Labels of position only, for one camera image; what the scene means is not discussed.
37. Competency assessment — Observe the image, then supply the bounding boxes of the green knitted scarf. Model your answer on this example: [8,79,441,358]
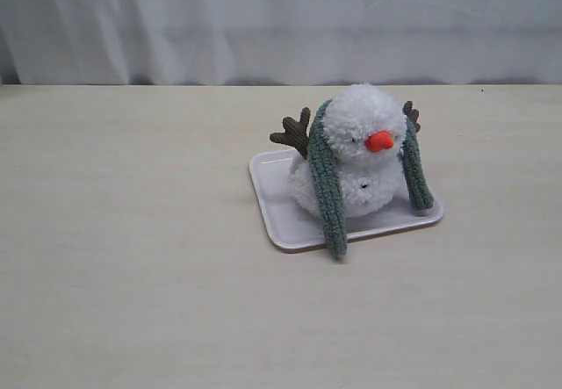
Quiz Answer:
[305,101,436,262]

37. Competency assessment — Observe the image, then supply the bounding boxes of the white rectangular tray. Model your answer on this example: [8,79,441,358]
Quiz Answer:
[249,149,445,253]

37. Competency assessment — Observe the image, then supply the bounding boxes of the white backdrop curtain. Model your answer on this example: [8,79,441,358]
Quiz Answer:
[1,0,561,85]

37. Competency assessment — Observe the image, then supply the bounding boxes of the white fluffy snowman plush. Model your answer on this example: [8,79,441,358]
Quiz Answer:
[270,83,421,218]

